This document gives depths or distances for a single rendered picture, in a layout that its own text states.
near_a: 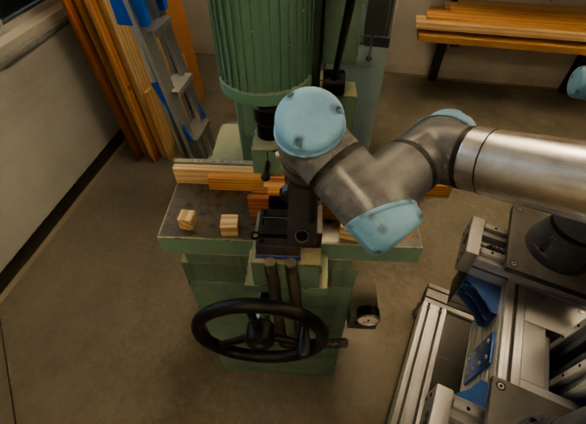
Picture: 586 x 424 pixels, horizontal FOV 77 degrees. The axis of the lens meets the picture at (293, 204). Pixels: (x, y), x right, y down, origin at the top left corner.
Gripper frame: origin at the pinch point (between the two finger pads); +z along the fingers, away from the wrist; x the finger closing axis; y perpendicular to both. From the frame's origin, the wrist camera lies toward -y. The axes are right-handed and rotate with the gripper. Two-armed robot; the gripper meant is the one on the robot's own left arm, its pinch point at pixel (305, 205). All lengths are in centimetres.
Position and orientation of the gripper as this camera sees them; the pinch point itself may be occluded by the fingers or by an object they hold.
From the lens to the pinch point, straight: 71.5
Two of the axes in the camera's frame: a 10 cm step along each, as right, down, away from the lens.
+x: -10.0, -0.4, 0.3
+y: 0.4, -9.8, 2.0
